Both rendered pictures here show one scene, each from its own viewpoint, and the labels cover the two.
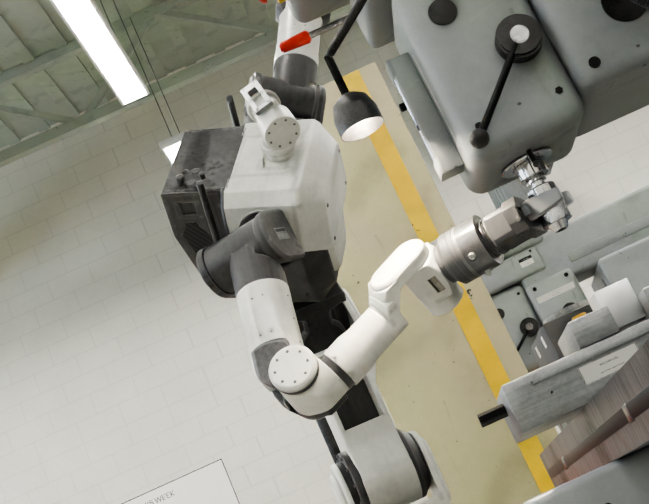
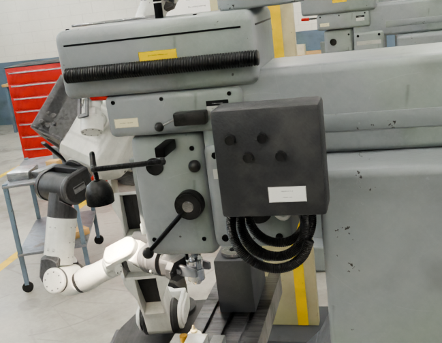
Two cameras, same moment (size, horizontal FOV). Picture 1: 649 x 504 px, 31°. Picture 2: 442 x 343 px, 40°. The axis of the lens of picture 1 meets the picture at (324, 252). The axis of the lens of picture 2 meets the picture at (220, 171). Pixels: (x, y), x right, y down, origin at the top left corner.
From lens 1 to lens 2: 1.45 m
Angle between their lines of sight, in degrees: 36
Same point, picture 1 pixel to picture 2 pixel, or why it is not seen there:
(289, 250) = (81, 198)
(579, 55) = (218, 229)
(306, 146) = not seen: hidden behind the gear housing
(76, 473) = not seen: outside the picture
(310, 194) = (105, 162)
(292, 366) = (53, 281)
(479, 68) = (165, 207)
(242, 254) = (53, 197)
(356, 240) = not seen: hidden behind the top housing
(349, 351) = (84, 282)
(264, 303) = (54, 233)
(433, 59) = (141, 191)
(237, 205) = (66, 153)
